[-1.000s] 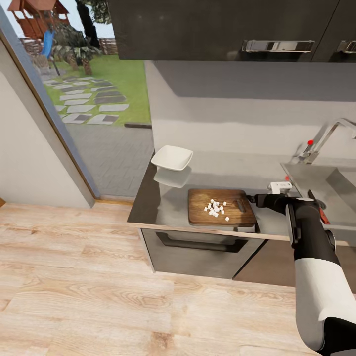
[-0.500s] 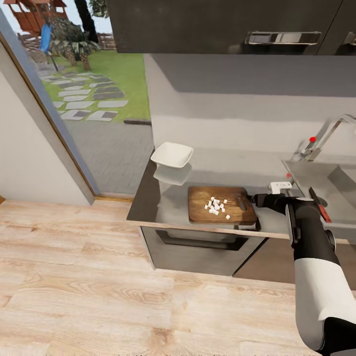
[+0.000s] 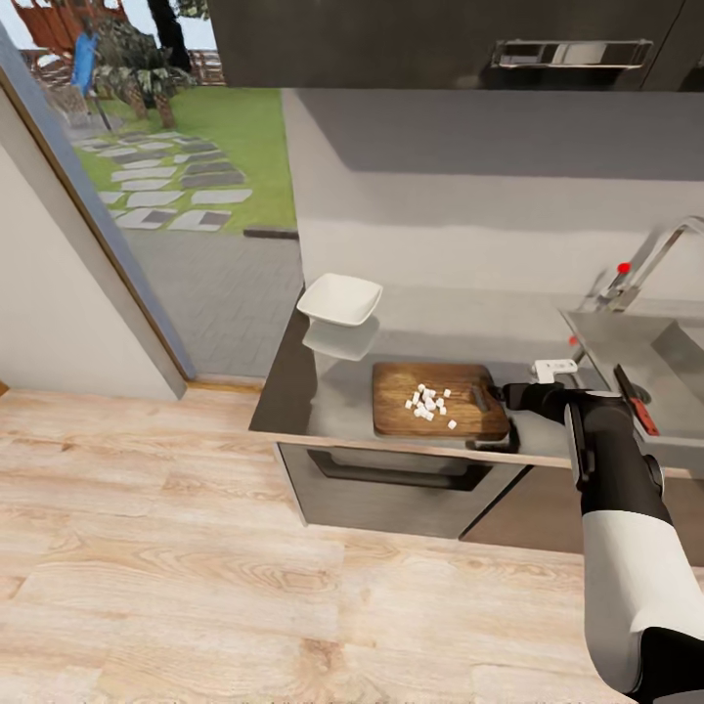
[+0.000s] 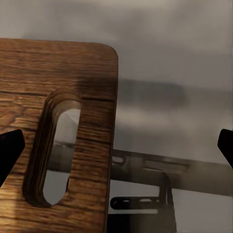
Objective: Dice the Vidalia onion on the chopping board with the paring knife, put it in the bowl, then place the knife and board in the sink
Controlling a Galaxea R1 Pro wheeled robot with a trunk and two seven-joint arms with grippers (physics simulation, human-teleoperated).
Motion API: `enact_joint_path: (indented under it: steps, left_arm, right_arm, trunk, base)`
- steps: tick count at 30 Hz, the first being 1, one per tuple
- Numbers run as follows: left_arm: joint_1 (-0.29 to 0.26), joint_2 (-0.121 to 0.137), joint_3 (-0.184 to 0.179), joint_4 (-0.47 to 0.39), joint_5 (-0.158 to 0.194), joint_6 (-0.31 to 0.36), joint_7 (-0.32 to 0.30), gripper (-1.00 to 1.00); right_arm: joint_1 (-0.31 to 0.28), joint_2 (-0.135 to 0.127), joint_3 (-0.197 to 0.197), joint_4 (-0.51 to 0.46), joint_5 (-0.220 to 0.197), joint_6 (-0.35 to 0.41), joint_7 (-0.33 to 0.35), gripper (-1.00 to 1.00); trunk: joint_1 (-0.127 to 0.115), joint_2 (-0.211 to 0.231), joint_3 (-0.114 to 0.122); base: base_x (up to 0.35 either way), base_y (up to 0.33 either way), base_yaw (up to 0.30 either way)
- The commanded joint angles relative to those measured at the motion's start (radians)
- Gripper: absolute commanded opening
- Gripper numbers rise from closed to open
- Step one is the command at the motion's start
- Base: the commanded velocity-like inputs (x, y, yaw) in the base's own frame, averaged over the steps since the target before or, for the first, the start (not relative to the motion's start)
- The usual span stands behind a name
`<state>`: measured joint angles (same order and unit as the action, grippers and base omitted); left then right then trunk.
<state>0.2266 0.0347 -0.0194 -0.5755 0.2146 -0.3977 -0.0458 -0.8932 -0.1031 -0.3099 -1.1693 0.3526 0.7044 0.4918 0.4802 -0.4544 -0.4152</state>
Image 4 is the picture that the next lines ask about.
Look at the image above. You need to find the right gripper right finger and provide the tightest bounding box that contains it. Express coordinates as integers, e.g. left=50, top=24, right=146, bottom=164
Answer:
left=217, top=129, right=233, bottom=168

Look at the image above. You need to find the cutting board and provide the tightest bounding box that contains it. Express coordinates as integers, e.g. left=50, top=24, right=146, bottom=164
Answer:
left=0, top=38, right=118, bottom=233

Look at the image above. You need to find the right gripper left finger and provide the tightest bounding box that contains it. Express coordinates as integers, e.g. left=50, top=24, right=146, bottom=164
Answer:
left=0, top=129, right=25, bottom=187

